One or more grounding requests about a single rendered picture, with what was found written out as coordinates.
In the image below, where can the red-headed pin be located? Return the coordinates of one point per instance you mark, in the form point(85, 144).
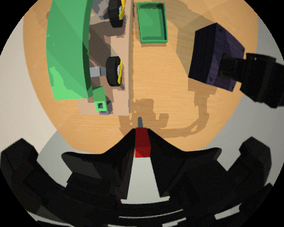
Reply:
point(142, 143)

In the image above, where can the green trolley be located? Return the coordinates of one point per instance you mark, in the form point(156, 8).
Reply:
point(67, 49)

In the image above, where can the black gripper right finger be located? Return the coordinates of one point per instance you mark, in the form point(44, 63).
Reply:
point(169, 162)

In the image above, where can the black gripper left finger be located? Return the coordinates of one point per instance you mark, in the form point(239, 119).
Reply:
point(114, 165)

